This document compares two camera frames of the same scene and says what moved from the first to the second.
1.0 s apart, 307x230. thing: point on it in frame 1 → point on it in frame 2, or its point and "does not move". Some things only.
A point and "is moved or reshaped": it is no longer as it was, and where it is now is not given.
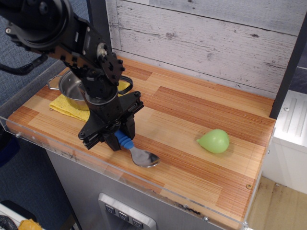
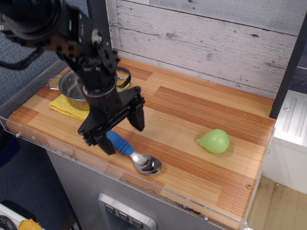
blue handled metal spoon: [142, 158] is moved or reshaped
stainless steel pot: [71, 87] does not move
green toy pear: [216, 141] does not move
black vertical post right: [285, 86] does not move
